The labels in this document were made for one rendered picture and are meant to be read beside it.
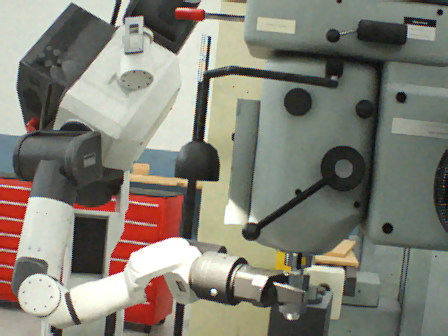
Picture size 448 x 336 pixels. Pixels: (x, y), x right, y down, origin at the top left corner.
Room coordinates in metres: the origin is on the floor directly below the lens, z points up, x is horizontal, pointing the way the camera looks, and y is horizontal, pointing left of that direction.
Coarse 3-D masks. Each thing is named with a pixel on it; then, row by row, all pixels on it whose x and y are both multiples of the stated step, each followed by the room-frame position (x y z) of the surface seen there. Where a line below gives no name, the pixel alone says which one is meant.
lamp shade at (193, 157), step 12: (192, 144) 1.36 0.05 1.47; (204, 144) 1.36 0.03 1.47; (180, 156) 1.36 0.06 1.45; (192, 156) 1.34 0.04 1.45; (204, 156) 1.35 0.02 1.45; (216, 156) 1.36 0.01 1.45; (180, 168) 1.35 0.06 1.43; (192, 168) 1.34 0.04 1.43; (204, 168) 1.34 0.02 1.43; (216, 168) 1.36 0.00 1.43; (204, 180) 1.34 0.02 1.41; (216, 180) 1.36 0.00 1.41
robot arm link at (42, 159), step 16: (32, 144) 1.62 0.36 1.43; (48, 144) 1.61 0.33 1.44; (64, 144) 1.60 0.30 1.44; (32, 160) 1.61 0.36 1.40; (48, 160) 1.60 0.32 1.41; (64, 160) 1.58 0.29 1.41; (32, 176) 1.63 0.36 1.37; (48, 176) 1.58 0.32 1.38; (64, 176) 1.59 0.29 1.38; (32, 192) 1.59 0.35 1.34; (48, 192) 1.57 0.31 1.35; (64, 192) 1.58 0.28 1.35
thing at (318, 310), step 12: (324, 288) 1.93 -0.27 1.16; (312, 300) 1.79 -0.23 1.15; (324, 300) 1.84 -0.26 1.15; (276, 312) 1.78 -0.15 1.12; (312, 312) 1.76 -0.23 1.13; (324, 312) 1.76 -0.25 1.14; (276, 324) 1.78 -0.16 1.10; (288, 324) 1.77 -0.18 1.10; (300, 324) 1.77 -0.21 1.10; (312, 324) 1.76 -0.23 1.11; (324, 324) 1.76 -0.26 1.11
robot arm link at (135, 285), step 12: (168, 240) 1.53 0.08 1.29; (180, 240) 1.52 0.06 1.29; (144, 252) 1.52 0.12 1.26; (156, 252) 1.51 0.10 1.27; (168, 252) 1.50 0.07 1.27; (180, 252) 1.50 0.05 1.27; (132, 264) 1.50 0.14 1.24; (144, 264) 1.49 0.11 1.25; (156, 264) 1.49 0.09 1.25; (168, 264) 1.49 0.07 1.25; (180, 264) 1.49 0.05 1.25; (132, 276) 1.50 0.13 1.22; (144, 276) 1.49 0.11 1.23; (156, 276) 1.49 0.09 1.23; (132, 288) 1.50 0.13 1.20; (144, 288) 1.50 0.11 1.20; (132, 300) 1.51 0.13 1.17; (144, 300) 1.52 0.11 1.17
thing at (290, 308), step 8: (288, 280) 1.41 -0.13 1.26; (296, 280) 1.41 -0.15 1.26; (304, 280) 1.41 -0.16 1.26; (296, 288) 1.41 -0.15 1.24; (304, 288) 1.41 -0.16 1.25; (280, 304) 1.42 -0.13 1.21; (288, 304) 1.41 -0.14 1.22; (296, 304) 1.41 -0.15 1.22; (304, 304) 1.42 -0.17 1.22; (288, 312) 1.41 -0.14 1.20; (296, 312) 1.41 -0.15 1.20; (304, 312) 1.42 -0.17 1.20
